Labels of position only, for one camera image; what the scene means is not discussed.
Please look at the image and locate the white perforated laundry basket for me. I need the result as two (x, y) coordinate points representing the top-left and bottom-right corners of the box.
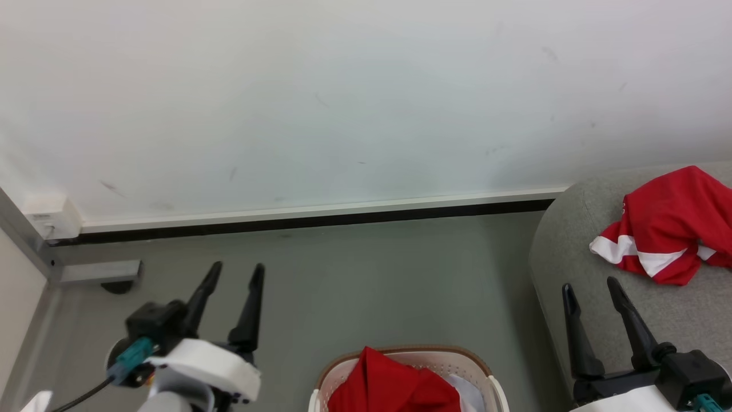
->
(309, 345), (510, 412)

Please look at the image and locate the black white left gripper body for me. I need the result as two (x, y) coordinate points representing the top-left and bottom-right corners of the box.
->
(125, 300), (262, 403)

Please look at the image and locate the red garment with white stripes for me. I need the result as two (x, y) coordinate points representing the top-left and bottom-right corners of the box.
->
(589, 166), (732, 286)

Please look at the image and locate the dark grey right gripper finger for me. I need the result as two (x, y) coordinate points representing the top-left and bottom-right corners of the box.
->
(607, 277), (665, 370)
(562, 283), (606, 380)

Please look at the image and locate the plain red garment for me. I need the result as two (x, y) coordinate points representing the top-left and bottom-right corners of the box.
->
(327, 347), (463, 412)

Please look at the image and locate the grey fabric sofa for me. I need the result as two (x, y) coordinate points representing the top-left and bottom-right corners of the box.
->
(529, 162), (732, 401)

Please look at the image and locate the dark baseboard strip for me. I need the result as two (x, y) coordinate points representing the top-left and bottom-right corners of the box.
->
(49, 199), (555, 247)

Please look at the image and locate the white wall trim strip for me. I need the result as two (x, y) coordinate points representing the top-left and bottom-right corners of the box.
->
(80, 185), (568, 233)

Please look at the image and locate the white wall outlet box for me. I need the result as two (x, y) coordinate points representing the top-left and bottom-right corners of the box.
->
(23, 195), (82, 240)

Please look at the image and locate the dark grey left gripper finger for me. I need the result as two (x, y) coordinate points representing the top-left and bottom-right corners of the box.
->
(185, 262), (224, 338)
(228, 263), (266, 351)

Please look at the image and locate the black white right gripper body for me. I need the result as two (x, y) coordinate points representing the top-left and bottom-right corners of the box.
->
(572, 342), (732, 412)

